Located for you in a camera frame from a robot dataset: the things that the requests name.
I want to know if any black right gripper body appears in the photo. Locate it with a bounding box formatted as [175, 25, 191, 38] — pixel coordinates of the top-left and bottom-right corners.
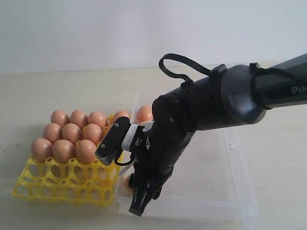
[129, 124, 194, 199]

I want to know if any brown egg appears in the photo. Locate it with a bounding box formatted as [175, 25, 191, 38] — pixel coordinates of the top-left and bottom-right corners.
[50, 110, 70, 127]
[137, 105, 153, 123]
[111, 110, 129, 123]
[76, 139, 96, 164]
[124, 174, 133, 193]
[83, 124, 103, 145]
[70, 110, 88, 129]
[43, 123, 62, 144]
[88, 111, 108, 129]
[62, 123, 82, 145]
[31, 138, 53, 162]
[52, 139, 76, 163]

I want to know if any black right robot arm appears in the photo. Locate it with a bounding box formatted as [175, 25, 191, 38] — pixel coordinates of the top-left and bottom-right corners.
[129, 53, 307, 216]

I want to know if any yellow plastic egg tray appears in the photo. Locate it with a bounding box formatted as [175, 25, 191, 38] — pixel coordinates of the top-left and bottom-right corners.
[12, 115, 120, 206]

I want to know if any black cable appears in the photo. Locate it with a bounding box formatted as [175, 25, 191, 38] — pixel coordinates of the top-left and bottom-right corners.
[112, 53, 307, 166]

